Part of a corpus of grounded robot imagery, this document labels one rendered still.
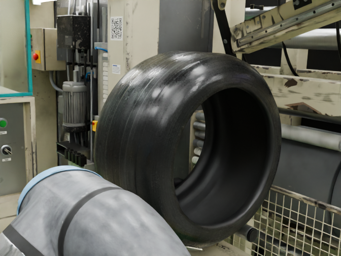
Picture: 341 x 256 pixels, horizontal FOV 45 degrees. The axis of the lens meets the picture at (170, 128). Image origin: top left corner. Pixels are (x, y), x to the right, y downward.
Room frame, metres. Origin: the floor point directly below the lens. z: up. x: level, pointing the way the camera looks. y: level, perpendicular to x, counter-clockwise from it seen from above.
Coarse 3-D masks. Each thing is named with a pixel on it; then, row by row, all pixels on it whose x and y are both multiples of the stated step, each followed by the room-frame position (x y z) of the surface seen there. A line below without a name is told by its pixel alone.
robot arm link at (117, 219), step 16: (112, 192) 0.44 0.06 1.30; (128, 192) 0.46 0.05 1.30; (80, 208) 0.43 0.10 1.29; (96, 208) 0.42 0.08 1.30; (112, 208) 0.42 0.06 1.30; (128, 208) 0.42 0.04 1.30; (144, 208) 0.43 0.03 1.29; (80, 224) 0.41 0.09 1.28; (96, 224) 0.40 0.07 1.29; (112, 224) 0.40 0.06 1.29; (128, 224) 0.40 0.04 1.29; (144, 224) 0.41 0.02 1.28; (160, 224) 0.42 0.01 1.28; (64, 240) 0.41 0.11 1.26; (80, 240) 0.40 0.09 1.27; (96, 240) 0.39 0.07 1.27; (112, 240) 0.39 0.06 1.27; (128, 240) 0.39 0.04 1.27; (144, 240) 0.39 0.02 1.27; (160, 240) 0.40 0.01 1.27; (176, 240) 0.42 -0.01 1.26
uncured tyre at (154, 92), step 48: (144, 96) 1.01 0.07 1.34; (192, 96) 1.00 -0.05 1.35; (240, 96) 1.35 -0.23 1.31; (96, 144) 1.08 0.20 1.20; (144, 144) 0.95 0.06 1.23; (240, 144) 1.39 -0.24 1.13; (144, 192) 0.94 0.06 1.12; (192, 192) 1.36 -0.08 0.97; (240, 192) 1.30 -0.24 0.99; (192, 240) 1.02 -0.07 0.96
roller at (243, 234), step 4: (244, 228) 1.19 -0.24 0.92; (248, 228) 1.18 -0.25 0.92; (252, 228) 1.18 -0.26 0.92; (236, 232) 1.20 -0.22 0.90; (240, 232) 1.19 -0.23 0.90; (244, 232) 1.18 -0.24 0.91; (248, 232) 1.17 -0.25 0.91; (252, 232) 1.17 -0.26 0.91; (256, 232) 1.18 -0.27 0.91; (240, 236) 1.19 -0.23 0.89; (244, 236) 1.17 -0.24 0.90; (248, 236) 1.16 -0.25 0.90; (252, 236) 1.17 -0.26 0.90; (256, 236) 1.18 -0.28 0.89; (248, 240) 1.17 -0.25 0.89; (252, 240) 1.17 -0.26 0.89
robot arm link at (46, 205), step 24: (72, 168) 0.53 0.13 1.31; (24, 192) 0.52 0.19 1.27; (48, 192) 0.48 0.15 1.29; (72, 192) 0.46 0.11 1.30; (96, 192) 0.45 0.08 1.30; (24, 216) 0.46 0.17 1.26; (48, 216) 0.45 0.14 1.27; (72, 216) 0.42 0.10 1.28; (0, 240) 0.45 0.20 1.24; (24, 240) 0.44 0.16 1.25; (48, 240) 0.44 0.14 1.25
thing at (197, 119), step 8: (200, 112) 1.69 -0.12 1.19; (192, 120) 1.66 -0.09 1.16; (200, 120) 1.69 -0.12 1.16; (192, 128) 1.66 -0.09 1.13; (200, 128) 1.62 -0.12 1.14; (192, 136) 1.66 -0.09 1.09; (200, 136) 1.64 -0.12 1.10; (192, 144) 1.67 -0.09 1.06; (200, 144) 1.62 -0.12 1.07; (192, 152) 1.67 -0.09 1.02; (200, 152) 1.63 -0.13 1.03; (192, 160) 1.65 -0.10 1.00; (192, 168) 1.67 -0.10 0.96
